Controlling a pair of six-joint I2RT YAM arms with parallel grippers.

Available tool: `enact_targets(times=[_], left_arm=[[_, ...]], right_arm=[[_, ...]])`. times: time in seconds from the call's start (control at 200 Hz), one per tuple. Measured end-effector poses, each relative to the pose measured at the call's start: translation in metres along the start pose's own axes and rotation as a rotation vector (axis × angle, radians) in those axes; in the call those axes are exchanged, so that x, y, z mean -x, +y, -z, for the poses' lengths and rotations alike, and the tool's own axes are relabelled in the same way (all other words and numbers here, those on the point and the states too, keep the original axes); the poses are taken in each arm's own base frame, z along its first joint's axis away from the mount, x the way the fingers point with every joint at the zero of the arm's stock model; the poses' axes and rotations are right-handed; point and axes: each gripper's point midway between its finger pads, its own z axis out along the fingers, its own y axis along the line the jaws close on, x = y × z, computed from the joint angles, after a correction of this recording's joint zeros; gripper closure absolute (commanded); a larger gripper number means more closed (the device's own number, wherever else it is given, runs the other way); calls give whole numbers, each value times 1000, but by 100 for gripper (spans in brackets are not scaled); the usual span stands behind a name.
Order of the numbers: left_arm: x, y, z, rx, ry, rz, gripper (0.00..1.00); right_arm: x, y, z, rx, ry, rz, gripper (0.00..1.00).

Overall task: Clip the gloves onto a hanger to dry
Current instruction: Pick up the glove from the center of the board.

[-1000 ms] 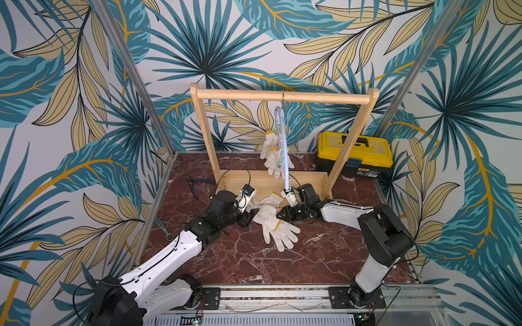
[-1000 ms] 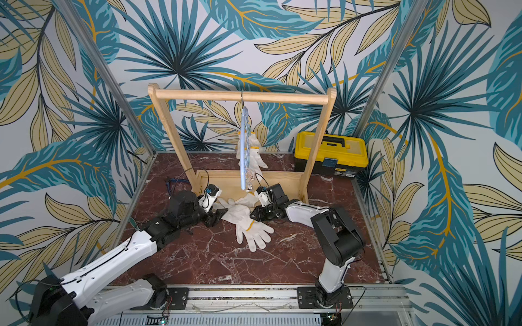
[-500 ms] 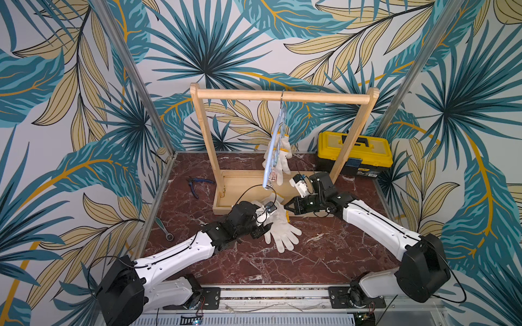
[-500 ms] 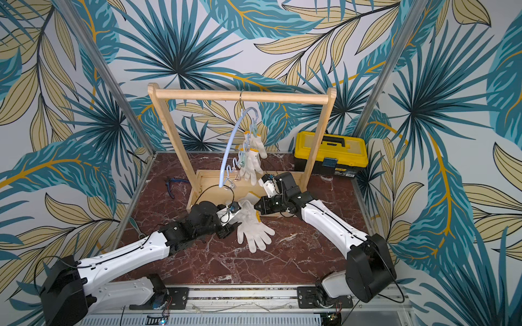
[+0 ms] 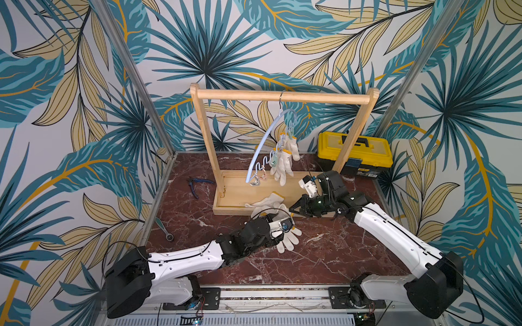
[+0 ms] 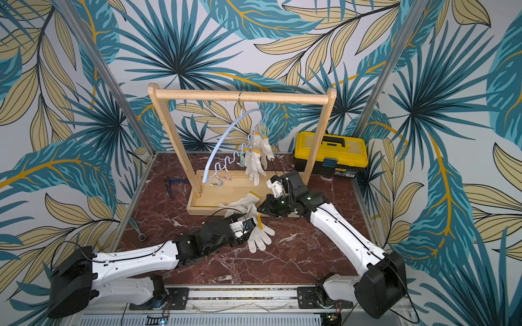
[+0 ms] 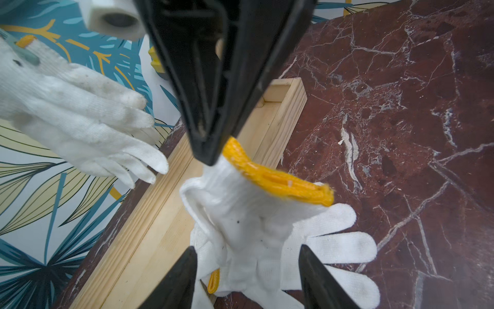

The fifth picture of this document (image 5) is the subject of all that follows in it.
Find white glove bottom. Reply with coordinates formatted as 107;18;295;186
276;227;303;254

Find white glove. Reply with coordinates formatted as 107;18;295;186
285;137;300;161
245;192;290;219
271;149;294;187
276;227;303;254

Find light blue clip hanger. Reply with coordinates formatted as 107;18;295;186
245;91;299;187

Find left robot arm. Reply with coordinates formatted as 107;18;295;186
105;214;294;319

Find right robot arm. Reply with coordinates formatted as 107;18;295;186
290;171;464;319

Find white glove back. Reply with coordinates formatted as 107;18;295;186
245;192;290;219

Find wooden hanging rack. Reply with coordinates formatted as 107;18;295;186
190;83;380;216

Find yellow black toolbox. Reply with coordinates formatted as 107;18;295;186
318;132;394;179

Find teal wrench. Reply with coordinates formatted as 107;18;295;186
155;217;174;242

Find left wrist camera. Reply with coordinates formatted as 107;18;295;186
269;217;294;239

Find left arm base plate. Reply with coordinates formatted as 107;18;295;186
162;287;222;311

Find blue handled pliers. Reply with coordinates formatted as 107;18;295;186
186;177;216;200

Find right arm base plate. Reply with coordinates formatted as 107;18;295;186
328;286;386;310

